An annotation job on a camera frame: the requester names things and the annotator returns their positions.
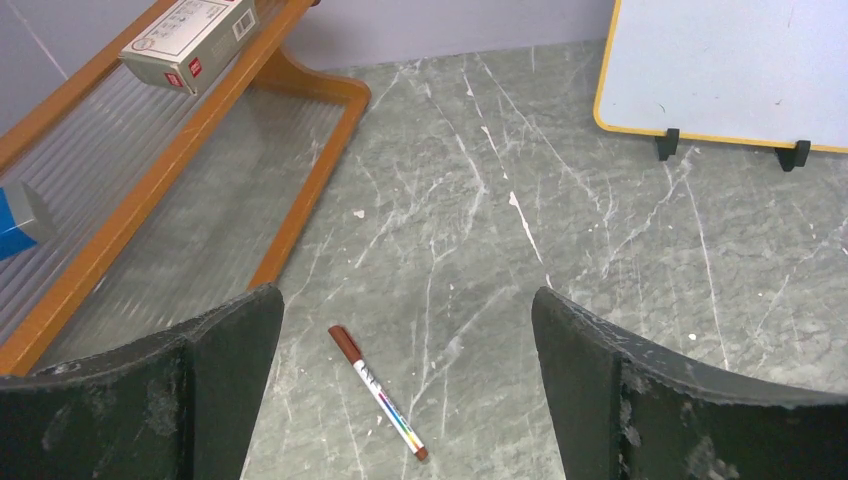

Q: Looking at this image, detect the brown marker cap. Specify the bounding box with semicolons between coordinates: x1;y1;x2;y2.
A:
328;325;363;365

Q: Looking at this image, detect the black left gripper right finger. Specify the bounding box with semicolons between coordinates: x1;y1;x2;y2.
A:
531;287;847;479

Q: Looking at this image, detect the white marker pen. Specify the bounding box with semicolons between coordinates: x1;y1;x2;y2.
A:
352;360;429;462

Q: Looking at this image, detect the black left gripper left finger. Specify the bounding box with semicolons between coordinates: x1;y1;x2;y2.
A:
1;284;284;479

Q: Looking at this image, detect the black whiteboard foot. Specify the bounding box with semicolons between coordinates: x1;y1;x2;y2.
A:
774;140;811;172
654;128;680;162

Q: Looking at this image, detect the black whiteboard foot left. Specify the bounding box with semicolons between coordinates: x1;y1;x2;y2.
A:
654;128;680;162

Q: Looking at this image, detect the blue cube block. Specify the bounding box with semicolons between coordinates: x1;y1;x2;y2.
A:
1;181;56;260

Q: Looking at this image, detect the yellow framed whiteboard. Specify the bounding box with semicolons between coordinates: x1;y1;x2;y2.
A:
593;0;847;153

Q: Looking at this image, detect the orange wooden rack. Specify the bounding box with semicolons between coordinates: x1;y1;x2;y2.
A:
1;1;371;376

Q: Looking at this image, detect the black whiteboard foot right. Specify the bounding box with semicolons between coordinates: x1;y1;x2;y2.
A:
774;140;811;172

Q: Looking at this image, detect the grey cardboard box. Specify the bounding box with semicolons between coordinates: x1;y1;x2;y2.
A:
119;0;259;95

